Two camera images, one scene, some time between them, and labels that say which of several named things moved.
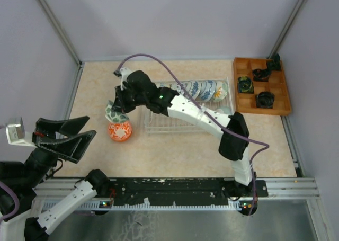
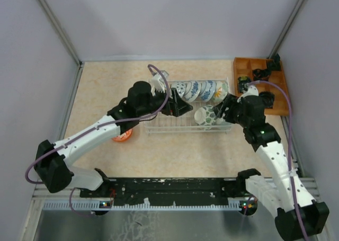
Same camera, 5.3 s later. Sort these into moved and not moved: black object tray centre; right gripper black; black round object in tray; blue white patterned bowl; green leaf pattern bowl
Moved: green leaf pattern bowl; right gripper black
Not moved: black round object in tray; black object tray centre; blue white patterned bowl
